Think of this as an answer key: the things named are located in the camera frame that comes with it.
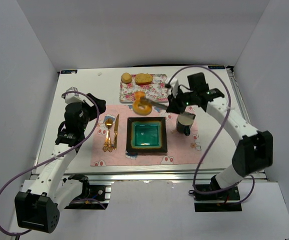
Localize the corner label sticker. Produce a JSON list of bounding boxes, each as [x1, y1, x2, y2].
[[207, 65, 226, 70], [60, 69, 78, 75]]

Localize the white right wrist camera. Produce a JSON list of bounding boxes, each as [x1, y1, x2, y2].
[[165, 77, 179, 98]]

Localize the steel serving tongs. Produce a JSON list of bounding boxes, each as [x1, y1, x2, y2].
[[140, 97, 196, 120]]

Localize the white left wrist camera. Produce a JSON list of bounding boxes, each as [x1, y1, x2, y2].
[[62, 86, 83, 104]]

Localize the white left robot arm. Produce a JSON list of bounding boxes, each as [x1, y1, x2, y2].
[[14, 91, 106, 233]]

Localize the gold fork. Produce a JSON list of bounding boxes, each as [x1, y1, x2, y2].
[[102, 118, 113, 152]]

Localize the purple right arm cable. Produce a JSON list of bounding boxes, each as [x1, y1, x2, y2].
[[165, 65, 255, 206]]

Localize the right corner label sticker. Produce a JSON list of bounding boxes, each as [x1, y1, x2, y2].
[[207, 65, 226, 70]]

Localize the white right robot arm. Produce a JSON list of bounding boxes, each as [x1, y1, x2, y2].
[[165, 72, 273, 194]]

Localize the pink bunny placemat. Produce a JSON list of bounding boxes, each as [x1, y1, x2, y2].
[[90, 104, 202, 167]]

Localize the teal square plate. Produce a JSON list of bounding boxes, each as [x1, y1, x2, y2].
[[126, 117, 168, 155]]

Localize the seeded bread slice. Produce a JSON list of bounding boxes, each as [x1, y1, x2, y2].
[[134, 73, 153, 85]]

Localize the floral serving tray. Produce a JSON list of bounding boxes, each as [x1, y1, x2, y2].
[[119, 73, 170, 103]]

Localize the orange ring doughnut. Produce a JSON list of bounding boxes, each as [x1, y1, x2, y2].
[[132, 91, 152, 116]]

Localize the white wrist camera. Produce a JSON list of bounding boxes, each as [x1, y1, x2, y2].
[[165, 77, 179, 98], [62, 86, 83, 104]]

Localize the round pale bun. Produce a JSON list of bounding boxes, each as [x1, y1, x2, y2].
[[120, 72, 132, 84]]

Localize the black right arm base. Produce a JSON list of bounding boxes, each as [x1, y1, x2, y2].
[[188, 186, 242, 213]]

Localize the green ceramic mug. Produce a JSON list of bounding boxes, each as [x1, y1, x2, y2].
[[176, 112, 196, 136]]

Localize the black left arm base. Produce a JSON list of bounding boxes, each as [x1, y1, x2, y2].
[[52, 174, 108, 212]]

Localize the gold knife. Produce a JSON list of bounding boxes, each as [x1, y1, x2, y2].
[[113, 114, 120, 150]]

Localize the left corner label sticker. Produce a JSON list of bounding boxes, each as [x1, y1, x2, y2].
[[60, 69, 78, 75]]

